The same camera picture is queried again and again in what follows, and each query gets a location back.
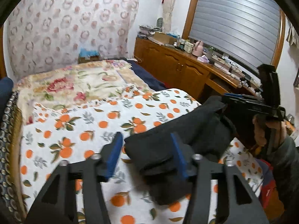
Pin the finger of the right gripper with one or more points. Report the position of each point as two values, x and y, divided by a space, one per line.
242 96
247 106

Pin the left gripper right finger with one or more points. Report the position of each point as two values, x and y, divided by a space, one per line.
236 201

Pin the black printed t-shirt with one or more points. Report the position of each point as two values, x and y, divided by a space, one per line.
205 131

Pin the person's right hand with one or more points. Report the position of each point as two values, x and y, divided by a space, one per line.
268 135

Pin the orange print bed sheet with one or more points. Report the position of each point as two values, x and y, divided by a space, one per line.
75 134

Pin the pink tissue pack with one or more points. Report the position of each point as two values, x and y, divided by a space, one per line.
203 59

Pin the pink kettle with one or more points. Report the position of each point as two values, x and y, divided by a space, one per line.
198 49

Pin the wooden sideboard cabinet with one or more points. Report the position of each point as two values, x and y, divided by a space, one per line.
177 69

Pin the grey window blind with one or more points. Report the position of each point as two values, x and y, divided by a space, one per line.
247 30

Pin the navy bed skirt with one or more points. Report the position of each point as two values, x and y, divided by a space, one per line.
150 80

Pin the cardboard box on cabinet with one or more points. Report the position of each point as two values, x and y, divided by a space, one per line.
163 39

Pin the floral blanket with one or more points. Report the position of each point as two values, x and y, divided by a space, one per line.
76 85

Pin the dark patterned folded garment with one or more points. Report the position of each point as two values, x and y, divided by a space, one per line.
9 123

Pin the stack of papers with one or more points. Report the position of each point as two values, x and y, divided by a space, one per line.
146 31

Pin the box with blue cloth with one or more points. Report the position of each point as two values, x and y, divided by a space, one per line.
86 56

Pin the navy blue folded garment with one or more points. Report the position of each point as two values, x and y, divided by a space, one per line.
6 87

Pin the beige tied window curtain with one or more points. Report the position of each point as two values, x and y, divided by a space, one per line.
168 6

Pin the pink circle pattern curtain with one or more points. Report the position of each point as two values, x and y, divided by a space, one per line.
44 35

